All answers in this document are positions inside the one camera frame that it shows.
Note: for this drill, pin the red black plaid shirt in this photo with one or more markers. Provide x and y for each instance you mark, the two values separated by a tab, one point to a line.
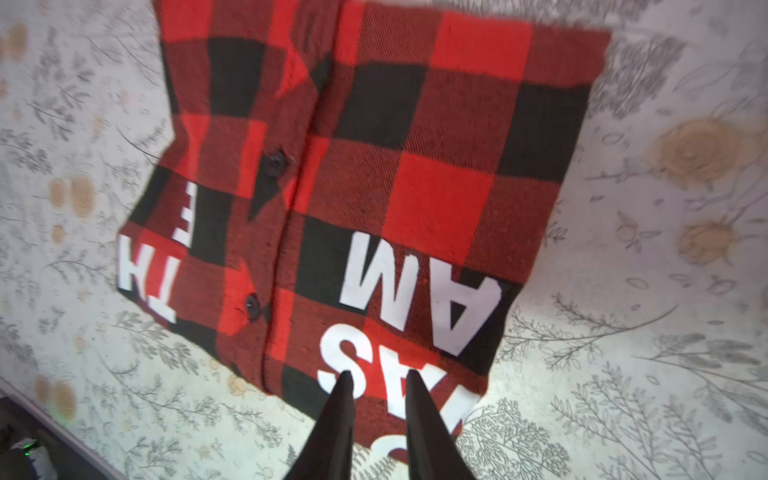
355	187

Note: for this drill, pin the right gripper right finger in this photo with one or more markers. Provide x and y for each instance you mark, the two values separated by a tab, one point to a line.
432	454

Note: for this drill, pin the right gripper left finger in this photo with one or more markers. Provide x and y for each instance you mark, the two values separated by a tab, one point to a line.
327	453

